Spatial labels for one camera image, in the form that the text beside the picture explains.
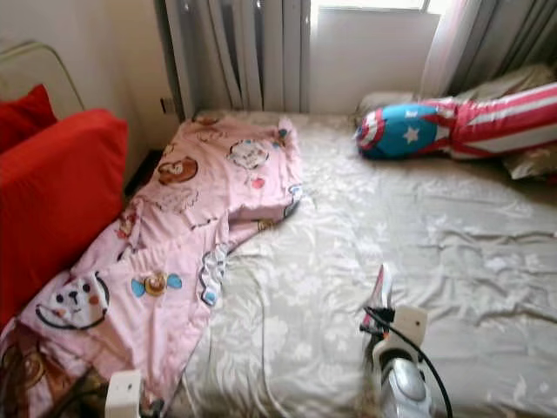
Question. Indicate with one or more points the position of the green quilted mattress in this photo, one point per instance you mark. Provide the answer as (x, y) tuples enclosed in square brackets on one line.
[(43, 74)]

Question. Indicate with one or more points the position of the large red fabric cushion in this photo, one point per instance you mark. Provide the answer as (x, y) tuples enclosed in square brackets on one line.
[(52, 200)]

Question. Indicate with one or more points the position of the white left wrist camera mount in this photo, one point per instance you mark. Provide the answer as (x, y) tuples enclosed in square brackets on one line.
[(124, 394)]

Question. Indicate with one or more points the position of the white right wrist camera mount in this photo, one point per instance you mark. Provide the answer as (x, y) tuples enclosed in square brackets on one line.
[(411, 322)]

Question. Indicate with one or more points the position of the star shield print pillow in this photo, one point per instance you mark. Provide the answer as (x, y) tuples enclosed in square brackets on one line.
[(409, 135)]

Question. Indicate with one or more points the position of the small red cushion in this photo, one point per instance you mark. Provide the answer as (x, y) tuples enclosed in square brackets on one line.
[(22, 117)]

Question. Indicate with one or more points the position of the bright window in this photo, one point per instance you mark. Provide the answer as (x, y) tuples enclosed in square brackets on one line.
[(374, 4)]

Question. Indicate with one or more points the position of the grey pleated curtain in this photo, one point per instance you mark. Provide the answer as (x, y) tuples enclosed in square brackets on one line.
[(226, 52)]

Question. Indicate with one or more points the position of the pink cartoon print blanket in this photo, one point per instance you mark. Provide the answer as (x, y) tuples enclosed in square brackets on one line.
[(183, 226)]

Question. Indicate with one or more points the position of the pinkish grey curtain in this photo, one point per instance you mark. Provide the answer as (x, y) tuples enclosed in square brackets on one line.
[(487, 39)]

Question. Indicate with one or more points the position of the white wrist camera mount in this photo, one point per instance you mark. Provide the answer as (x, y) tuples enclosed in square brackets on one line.
[(411, 322), (124, 394)]

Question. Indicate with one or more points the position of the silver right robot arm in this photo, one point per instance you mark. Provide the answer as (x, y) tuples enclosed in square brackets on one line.
[(405, 392)]

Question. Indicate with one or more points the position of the beige floral bed sheet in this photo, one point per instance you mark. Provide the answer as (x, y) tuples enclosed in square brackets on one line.
[(383, 226)]

